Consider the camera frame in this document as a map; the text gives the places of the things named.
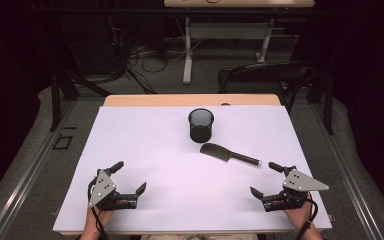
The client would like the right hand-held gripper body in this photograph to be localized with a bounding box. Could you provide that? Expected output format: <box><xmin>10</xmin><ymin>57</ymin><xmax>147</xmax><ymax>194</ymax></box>
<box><xmin>261</xmin><ymin>166</ymin><xmax>330</xmax><ymax>213</ymax></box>

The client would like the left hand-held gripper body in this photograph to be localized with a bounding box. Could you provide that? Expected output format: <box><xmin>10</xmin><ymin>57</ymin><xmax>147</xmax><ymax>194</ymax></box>
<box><xmin>87</xmin><ymin>168</ymin><xmax>138</xmax><ymax>212</ymax></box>

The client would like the black mesh pen cup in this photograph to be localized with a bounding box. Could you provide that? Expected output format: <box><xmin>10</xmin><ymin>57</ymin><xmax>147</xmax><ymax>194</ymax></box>
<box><xmin>188</xmin><ymin>107</ymin><xmax>215</xmax><ymax>144</ymax></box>

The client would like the person's left hand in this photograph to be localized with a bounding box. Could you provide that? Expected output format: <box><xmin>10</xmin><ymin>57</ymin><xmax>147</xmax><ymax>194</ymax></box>
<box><xmin>84</xmin><ymin>206</ymin><xmax>115</xmax><ymax>231</ymax></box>

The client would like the person's right hand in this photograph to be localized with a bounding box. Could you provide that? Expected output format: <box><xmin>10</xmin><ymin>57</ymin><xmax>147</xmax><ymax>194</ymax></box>
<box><xmin>283</xmin><ymin>195</ymin><xmax>315</xmax><ymax>228</ymax></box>

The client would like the white table sheet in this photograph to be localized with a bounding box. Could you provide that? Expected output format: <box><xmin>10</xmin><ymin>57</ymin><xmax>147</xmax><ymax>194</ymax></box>
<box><xmin>52</xmin><ymin>105</ymin><xmax>333</xmax><ymax>233</ymax></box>

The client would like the black metal stand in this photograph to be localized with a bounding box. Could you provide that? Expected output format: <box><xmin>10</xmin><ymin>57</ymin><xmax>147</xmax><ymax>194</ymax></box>
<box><xmin>49</xmin><ymin>64</ymin><xmax>113</xmax><ymax>133</ymax></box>
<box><xmin>305</xmin><ymin>64</ymin><xmax>335</xmax><ymax>136</ymax></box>

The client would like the black chair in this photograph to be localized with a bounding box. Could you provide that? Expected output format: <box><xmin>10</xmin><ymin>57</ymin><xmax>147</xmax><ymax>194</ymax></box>
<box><xmin>217</xmin><ymin>60</ymin><xmax>318</xmax><ymax>114</ymax></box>

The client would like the wooden table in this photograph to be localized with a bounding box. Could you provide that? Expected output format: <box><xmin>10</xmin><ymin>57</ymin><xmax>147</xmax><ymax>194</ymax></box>
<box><xmin>103</xmin><ymin>93</ymin><xmax>283</xmax><ymax>108</ymax></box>

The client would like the white-legged desk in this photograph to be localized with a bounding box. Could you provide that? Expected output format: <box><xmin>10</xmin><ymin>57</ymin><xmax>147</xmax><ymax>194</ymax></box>
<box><xmin>163</xmin><ymin>0</ymin><xmax>316</xmax><ymax>85</ymax></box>

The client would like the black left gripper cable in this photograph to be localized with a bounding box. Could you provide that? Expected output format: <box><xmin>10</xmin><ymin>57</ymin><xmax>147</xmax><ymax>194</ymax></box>
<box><xmin>87</xmin><ymin>178</ymin><xmax>110</xmax><ymax>240</ymax></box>

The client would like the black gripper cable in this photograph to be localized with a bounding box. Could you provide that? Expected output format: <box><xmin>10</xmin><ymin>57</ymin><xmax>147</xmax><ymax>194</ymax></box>
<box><xmin>87</xmin><ymin>178</ymin><xmax>110</xmax><ymax>240</ymax></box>
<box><xmin>294</xmin><ymin>193</ymin><xmax>320</xmax><ymax>240</ymax></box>

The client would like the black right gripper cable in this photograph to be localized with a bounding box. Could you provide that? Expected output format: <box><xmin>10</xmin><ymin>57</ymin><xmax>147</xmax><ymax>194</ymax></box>
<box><xmin>294</xmin><ymin>193</ymin><xmax>320</xmax><ymax>240</ymax></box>

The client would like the metal floor rail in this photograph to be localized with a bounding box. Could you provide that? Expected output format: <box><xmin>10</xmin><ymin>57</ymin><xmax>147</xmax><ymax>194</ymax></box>
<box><xmin>309</xmin><ymin>102</ymin><xmax>384</xmax><ymax>240</ymax></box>
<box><xmin>0</xmin><ymin>99</ymin><xmax>78</xmax><ymax>240</ymax></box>

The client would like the bundle of floor cables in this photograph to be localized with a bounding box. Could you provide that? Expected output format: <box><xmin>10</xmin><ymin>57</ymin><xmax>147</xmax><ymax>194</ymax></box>
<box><xmin>104</xmin><ymin>14</ymin><xmax>189</xmax><ymax>95</ymax></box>

